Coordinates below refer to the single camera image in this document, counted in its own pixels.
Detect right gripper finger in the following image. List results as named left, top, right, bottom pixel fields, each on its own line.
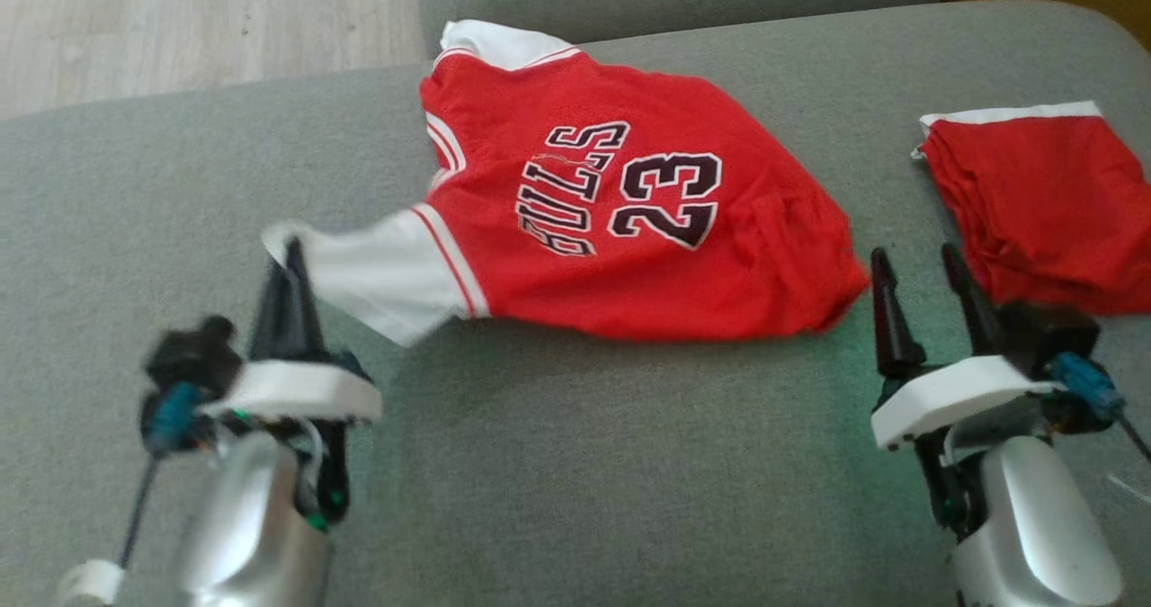
left=870, top=247, right=928, bottom=381
left=940, top=243, right=1008, bottom=359

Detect red shorts with white stripe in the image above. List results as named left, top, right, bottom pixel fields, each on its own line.
left=911, top=101, right=1151, bottom=317

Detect large grey sofa seat cushion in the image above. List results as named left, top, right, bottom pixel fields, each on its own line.
left=0, top=0, right=1151, bottom=607

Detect white cable holder ring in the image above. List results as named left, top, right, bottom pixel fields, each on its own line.
left=57, top=559, right=127, bottom=607

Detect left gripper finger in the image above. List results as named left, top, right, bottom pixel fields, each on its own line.
left=286, top=238, right=327, bottom=363
left=252, top=261, right=290, bottom=362

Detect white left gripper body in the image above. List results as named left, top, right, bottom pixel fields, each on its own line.
left=198, top=360, right=384, bottom=522

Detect red Bulls 23 jersey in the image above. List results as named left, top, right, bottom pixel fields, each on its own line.
left=261, top=20, right=871, bottom=347

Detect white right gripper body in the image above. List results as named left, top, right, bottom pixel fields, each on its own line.
left=870, top=355, right=1060, bottom=536

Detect left arm cable teal plug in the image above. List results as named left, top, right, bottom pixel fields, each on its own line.
left=117, top=382, right=210, bottom=572

